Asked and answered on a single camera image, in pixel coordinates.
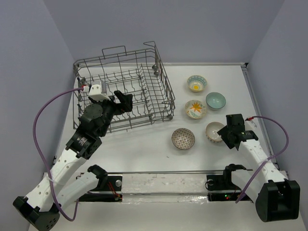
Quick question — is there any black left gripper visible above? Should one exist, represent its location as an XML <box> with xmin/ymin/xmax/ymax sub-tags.
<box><xmin>91</xmin><ymin>91</ymin><xmax>133</xmax><ymax>137</ymax></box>

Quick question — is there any orange flower bowl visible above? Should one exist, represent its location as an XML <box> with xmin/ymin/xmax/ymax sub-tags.
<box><xmin>185</xmin><ymin>100</ymin><xmax>206</xmax><ymax>119</ymax></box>

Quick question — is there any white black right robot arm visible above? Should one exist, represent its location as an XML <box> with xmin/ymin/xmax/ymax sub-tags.
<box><xmin>218</xmin><ymin>114</ymin><xmax>300</xmax><ymax>222</ymax></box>

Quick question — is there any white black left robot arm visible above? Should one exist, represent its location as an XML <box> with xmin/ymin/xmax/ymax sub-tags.
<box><xmin>13</xmin><ymin>90</ymin><xmax>133</xmax><ymax>231</ymax></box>

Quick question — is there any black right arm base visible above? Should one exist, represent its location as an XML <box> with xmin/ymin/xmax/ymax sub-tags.
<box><xmin>205</xmin><ymin>175</ymin><xmax>241</xmax><ymax>202</ymax></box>

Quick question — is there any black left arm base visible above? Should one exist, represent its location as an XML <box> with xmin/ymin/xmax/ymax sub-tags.
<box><xmin>79</xmin><ymin>174</ymin><xmax>123</xmax><ymax>203</ymax></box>

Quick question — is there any plain teal bowl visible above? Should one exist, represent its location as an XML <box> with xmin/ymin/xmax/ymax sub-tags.
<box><xmin>205</xmin><ymin>92</ymin><xmax>226</xmax><ymax>110</ymax></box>

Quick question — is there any brown patterned bowl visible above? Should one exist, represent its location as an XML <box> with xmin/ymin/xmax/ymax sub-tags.
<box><xmin>171</xmin><ymin>128</ymin><xmax>195</xmax><ymax>150</ymax></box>

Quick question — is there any teal yellow sun bowl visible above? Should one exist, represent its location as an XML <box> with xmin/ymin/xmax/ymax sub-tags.
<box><xmin>187</xmin><ymin>75</ymin><xmax>207</xmax><ymax>92</ymax></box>

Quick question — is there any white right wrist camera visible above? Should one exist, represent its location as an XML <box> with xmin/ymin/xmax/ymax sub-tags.
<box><xmin>245</xmin><ymin>116</ymin><xmax>257</xmax><ymax>129</ymax></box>

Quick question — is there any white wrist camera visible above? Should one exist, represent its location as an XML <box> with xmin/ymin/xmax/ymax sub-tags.
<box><xmin>89</xmin><ymin>81</ymin><xmax>110</xmax><ymax>102</ymax></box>
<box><xmin>245</xmin><ymin>116</ymin><xmax>257</xmax><ymax>129</ymax></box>

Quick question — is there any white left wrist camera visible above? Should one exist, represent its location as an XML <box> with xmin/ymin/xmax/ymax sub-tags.
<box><xmin>89</xmin><ymin>81</ymin><xmax>110</xmax><ymax>102</ymax></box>

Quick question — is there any grey wire dish rack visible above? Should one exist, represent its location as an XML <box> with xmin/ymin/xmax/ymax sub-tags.
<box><xmin>73</xmin><ymin>41</ymin><xmax>175</xmax><ymax>133</ymax></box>

